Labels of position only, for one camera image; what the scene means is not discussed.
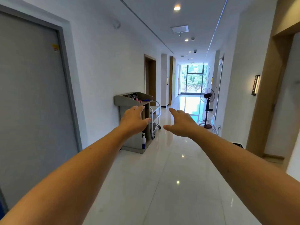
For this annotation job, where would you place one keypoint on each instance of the person's right hand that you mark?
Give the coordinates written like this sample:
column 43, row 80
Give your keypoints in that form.
column 185, row 125

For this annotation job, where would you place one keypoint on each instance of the person's left hand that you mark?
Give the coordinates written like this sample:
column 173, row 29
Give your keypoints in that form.
column 132, row 120

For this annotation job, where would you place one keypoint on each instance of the stainless steel service trolley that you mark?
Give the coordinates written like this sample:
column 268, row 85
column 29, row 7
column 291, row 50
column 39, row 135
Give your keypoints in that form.
column 159, row 114

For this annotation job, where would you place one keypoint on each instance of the person's left forearm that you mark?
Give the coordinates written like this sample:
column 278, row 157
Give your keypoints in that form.
column 70, row 178

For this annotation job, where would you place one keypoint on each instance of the person's right forearm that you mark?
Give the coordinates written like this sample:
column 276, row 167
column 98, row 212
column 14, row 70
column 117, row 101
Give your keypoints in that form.
column 246, row 178

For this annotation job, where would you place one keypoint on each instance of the white spray bottle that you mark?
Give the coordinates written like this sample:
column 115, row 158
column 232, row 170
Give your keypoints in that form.
column 143, row 140

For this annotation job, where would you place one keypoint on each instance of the grey wooden service cabinet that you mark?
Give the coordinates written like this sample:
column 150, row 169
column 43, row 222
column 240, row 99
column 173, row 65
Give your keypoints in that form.
column 133, row 144

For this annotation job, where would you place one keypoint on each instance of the black standing fan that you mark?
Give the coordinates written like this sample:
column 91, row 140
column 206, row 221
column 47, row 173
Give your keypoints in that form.
column 207, row 96

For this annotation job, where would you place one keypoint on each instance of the tall hallway window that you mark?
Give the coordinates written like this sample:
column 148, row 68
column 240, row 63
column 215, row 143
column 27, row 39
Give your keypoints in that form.
column 194, row 79

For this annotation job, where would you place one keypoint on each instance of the grey door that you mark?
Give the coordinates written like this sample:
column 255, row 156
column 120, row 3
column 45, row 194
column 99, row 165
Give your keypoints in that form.
column 32, row 110
column 219, row 86

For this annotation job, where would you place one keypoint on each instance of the square ceiling vent panel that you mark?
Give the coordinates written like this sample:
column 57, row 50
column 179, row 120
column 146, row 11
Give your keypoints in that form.
column 180, row 29

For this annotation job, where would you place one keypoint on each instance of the yellow door sticker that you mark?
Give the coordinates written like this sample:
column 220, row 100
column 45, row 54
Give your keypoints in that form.
column 55, row 47

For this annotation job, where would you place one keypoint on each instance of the wooden door frame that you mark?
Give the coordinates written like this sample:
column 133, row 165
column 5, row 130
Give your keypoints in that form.
column 171, row 79
column 152, row 79
column 264, row 103

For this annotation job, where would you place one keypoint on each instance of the white wall dome sensor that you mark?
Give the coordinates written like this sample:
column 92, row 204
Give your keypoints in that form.
column 116, row 24

